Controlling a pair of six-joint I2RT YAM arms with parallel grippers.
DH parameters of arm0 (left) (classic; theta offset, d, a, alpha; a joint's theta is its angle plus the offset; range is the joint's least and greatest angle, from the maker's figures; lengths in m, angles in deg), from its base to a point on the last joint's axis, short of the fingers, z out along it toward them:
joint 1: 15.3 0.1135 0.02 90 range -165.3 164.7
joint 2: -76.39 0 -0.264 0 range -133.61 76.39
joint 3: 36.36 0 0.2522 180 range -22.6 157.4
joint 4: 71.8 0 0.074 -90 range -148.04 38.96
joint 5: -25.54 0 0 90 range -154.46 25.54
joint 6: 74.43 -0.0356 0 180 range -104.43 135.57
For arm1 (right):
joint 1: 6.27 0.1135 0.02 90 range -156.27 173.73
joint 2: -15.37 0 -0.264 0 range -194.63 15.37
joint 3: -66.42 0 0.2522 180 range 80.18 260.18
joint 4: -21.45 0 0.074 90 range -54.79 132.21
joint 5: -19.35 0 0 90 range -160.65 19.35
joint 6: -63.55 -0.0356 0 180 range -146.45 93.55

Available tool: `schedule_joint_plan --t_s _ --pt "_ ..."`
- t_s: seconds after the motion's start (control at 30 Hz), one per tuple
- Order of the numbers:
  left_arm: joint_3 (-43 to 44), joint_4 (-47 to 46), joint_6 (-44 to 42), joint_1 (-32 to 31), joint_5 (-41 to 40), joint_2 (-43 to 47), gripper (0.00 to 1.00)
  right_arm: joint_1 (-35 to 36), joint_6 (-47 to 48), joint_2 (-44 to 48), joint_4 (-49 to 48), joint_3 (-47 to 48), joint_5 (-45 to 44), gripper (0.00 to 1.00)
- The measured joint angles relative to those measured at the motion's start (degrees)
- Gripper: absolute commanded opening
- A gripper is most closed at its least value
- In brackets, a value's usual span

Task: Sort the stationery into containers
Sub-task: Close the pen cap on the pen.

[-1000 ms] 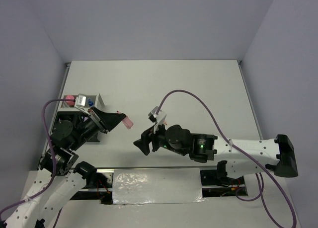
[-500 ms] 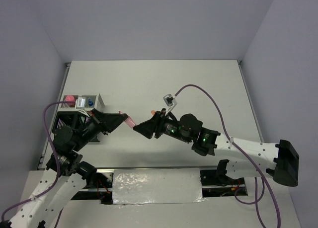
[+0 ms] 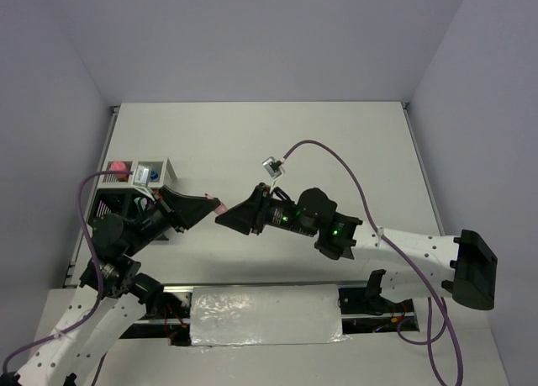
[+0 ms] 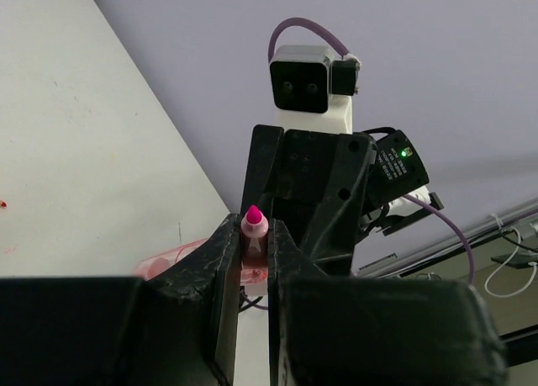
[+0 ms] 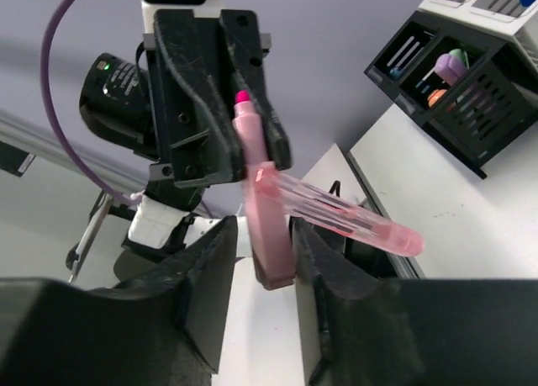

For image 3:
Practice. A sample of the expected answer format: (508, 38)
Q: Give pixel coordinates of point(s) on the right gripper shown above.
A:
(243, 215)

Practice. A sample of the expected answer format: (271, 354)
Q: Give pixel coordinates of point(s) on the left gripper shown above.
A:
(183, 211)

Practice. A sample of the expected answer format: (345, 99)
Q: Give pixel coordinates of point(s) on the pink highlighter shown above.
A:
(220, 208)

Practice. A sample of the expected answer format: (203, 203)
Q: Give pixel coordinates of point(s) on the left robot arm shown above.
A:
(112, 293)

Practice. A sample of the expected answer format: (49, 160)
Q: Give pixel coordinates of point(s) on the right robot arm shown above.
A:
(462, 267)

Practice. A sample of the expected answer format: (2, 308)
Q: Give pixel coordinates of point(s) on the white slotted container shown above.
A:
(167, 175)

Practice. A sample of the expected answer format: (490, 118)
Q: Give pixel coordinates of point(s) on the black slotted container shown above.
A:
(121, 212)

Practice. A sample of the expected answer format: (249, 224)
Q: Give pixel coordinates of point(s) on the pink glue stick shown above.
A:
(120, 170)

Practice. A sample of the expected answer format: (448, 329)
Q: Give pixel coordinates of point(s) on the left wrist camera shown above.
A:
(141, 176)

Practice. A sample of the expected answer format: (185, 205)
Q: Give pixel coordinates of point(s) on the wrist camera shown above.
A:
(141, 176)
(274, 167)

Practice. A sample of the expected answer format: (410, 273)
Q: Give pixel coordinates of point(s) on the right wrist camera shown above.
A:
(274, 167)

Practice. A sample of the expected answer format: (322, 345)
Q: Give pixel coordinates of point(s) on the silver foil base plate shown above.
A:
(263, 316)

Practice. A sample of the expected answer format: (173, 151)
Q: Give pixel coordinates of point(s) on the black mounting rail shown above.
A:
(359, 315)

